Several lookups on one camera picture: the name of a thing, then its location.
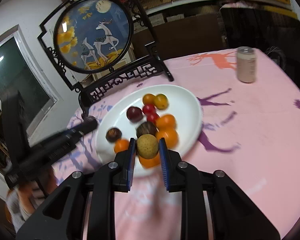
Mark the large dark red plum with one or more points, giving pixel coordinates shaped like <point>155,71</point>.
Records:
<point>134,114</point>

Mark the orange tangerine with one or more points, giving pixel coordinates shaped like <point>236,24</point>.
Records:
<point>166,121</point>
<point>121,145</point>

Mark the dark passion fruit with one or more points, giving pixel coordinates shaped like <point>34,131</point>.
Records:
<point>146,128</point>

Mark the beige drink can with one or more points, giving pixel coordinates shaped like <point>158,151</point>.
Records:
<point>246,64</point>

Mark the orange tangerine back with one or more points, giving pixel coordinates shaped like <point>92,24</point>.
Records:
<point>166,121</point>

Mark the orange mandarin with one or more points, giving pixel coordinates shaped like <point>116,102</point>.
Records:
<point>170,135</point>

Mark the round deer picture screen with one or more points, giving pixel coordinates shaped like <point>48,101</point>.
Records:
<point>86,39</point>

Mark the large yellow orange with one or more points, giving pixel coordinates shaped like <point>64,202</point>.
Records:
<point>148,99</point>

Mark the white oval plate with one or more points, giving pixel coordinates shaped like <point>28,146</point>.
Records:
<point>182,104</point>

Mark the yellow round fruit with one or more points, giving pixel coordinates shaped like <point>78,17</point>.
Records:
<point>161,101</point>

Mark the brown wrinkled passion fruit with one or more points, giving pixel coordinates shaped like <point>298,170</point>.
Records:
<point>113,134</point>

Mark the tan longan fruit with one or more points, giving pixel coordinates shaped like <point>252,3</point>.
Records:
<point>147,146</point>

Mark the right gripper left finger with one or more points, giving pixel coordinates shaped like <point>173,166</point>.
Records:
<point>83,205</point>

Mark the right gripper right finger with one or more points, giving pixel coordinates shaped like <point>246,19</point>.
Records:
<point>212,203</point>

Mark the person left hand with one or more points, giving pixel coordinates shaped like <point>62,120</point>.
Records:
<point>23,200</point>

